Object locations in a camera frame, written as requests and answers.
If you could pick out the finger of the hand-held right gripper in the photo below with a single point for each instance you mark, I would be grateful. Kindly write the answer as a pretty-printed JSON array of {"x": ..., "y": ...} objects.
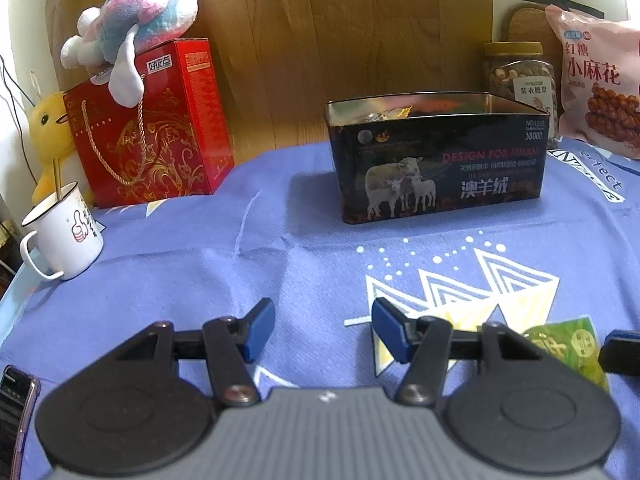
[{"x": 622, "y": 355}]

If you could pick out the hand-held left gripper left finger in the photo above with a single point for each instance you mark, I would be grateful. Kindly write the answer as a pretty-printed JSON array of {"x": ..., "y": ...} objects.
[{"x": 257, "y": 330}]

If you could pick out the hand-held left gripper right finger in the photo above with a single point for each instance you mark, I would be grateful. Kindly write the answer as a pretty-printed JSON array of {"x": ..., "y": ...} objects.
[{"x": 390, "y": 330}]

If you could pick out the light green snack packet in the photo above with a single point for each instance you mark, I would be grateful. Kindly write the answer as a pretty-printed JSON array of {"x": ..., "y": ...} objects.
[{"x": 570, "y": 350}]

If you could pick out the black tin box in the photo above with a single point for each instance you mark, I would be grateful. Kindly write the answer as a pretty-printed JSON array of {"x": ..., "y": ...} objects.
[{"x": 425, "y": 170}]

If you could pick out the clear nut packet orange print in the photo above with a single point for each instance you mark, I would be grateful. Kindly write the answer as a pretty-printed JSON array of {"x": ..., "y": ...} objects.
[{"x": 397, "y": 111}]

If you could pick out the blue printed cloth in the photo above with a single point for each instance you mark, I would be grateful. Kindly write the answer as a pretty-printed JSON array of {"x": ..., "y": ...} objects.
[{"x": 200, "y": 270}]

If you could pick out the red gift bag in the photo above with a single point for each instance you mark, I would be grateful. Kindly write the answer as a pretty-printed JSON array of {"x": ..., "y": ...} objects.
[{"x": 165, "y": 160}]

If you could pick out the white enamel mug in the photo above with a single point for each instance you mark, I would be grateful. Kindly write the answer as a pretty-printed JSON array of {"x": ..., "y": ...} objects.
[{"x": 65, "y": 230}]

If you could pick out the smartphone with purple case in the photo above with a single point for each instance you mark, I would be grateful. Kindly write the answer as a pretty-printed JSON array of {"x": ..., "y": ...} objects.
[{"x": 15, "y": 410}]

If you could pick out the pink snack bag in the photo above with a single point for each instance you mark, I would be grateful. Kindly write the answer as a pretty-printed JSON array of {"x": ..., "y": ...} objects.
[{"x": 600, "y": 85}]

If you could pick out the red carton box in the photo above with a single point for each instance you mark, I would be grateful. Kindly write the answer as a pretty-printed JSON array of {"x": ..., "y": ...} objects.
[{"x": 200, "y": 65}]

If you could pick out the clear nut jar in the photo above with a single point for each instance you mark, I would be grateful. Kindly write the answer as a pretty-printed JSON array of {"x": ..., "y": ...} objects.
[{"x": 520, "y": 75}]

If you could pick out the yellow duck plush toy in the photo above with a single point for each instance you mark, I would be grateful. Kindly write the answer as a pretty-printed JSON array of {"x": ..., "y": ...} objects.
[{"x": 47, "y": 130}]

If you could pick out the wooden board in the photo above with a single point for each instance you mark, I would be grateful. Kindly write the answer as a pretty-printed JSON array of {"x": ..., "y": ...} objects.
[{"x": 325, "y": 35}]

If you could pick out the woven board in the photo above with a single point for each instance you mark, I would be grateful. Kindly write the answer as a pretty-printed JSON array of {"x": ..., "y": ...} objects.
[{"x": 525, "y": 22}]

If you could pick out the pink and blue plush toy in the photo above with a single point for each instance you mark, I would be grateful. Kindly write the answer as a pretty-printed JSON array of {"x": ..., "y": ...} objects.
[{"x": 145, "y": 5}]

